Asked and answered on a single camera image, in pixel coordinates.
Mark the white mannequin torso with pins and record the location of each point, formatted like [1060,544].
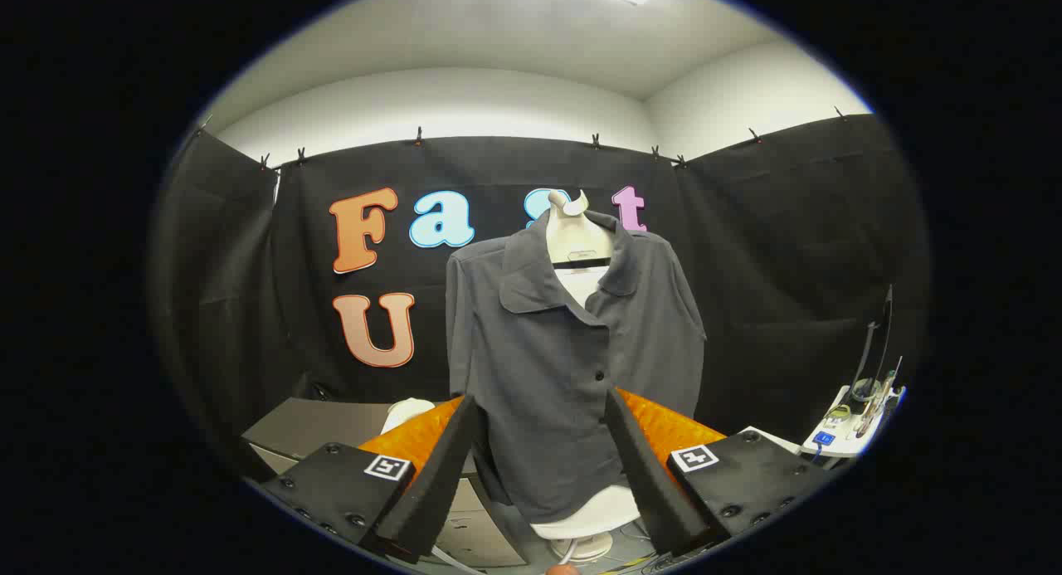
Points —
[578,235]

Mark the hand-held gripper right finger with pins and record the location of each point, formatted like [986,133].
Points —
[643,475]

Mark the white garment steamer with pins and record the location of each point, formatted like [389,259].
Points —
[410,409]

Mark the grey cabinet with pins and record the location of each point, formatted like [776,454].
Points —
[307,426]

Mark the grey button shirt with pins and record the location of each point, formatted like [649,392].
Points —
[548,376]

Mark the white board with small parts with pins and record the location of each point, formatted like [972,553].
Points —
[850,430]

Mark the row of black clips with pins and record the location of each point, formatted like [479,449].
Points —
[418,135]

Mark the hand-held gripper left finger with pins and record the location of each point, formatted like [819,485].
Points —
[431,484]

